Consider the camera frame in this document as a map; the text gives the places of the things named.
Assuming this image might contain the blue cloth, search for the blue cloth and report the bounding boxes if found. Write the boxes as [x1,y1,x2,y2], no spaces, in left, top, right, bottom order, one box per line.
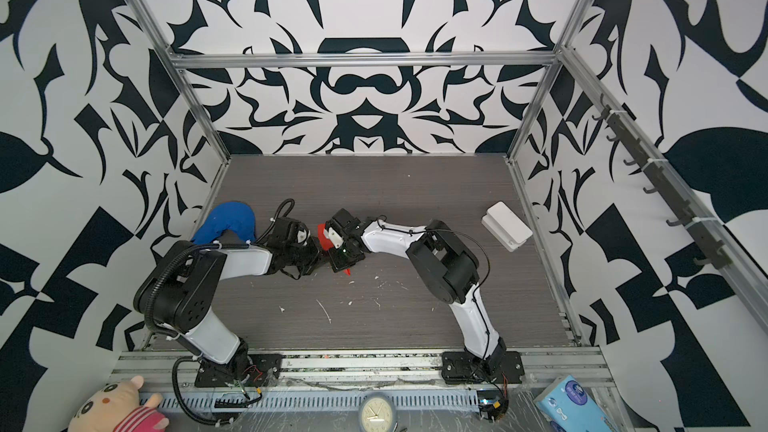
[191,201,256,244]

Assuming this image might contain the blue tissue pack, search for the blue tissue pack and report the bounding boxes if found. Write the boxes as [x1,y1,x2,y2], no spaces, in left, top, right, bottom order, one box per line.
[534,375,617,432]

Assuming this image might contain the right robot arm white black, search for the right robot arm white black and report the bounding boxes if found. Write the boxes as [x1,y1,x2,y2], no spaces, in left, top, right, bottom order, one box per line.
[318,209,506,363]

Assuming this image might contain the pink plush toy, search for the pink plush toy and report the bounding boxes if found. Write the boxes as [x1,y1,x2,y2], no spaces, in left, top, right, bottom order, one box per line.
[68,375,169,432]

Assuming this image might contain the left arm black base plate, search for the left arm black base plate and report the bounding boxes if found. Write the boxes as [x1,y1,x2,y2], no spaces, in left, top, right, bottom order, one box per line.
[194,353,284,388]

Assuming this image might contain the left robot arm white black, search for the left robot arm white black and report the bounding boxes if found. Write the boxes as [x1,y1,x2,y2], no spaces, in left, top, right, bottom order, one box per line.
[133,217,323,365]

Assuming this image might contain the black wall hook rack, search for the black wall hook rack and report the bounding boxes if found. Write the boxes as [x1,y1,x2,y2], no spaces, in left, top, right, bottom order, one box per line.
[593,93,733,270]

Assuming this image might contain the white slotted cable duct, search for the white slotted cable duct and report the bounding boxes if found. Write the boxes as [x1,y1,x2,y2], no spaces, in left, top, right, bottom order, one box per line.
[182,390,480,414]

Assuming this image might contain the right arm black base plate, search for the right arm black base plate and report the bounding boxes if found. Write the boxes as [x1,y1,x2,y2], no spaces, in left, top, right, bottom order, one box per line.
[440,351,525,386]

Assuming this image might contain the white rectangular box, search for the white rectangular box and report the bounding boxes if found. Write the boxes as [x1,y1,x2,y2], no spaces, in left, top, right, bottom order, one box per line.
[481,201,533,252]

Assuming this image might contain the red square paper sheet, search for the red square paper sheet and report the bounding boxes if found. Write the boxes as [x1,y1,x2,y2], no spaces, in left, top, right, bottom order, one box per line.
[317,224,351,276]

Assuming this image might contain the round analog clock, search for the round analog clock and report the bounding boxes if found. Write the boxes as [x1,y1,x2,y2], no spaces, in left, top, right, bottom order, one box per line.
[358,394,397,432]

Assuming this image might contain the black cable at left base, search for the black cable at left base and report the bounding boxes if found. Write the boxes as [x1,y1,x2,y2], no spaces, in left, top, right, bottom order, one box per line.
[170,355,264,427]

